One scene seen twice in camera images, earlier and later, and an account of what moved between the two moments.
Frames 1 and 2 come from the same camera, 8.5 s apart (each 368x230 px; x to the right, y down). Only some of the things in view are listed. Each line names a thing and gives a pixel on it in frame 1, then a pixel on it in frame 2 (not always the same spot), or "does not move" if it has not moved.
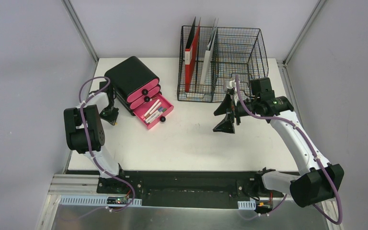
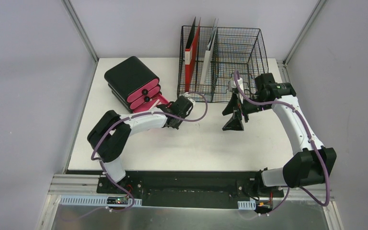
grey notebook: x=209 y=51 does not move
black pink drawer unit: x=138 y=90 does not move
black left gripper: x=110 y=113 -> x=167 y=109
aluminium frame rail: x=82 y=184 does not move
